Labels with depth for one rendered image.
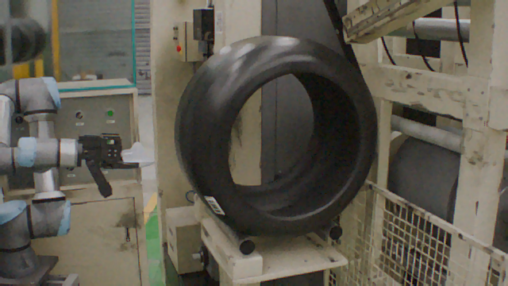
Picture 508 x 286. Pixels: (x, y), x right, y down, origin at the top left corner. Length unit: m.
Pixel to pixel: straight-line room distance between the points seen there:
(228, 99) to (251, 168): 0.53
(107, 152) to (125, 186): 0.69
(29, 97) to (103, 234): 0.65
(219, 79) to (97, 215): 0.94
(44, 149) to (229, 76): 0.51
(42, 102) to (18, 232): 0.43
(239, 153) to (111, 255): 0.72
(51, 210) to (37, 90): 0.40
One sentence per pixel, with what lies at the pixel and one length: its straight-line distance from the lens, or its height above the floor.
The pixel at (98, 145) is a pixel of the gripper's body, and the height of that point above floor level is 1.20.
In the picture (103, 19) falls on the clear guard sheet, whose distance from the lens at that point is 1.96.
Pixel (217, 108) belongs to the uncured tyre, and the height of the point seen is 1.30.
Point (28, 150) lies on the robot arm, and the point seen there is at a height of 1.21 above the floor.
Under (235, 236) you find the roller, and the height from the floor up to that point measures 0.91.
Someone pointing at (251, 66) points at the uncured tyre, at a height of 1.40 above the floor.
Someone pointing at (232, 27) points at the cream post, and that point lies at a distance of 1.68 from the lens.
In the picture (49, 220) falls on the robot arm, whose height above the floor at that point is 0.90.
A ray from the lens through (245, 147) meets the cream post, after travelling 1.75.
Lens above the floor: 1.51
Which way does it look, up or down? 14 degrees down
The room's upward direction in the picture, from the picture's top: straight up
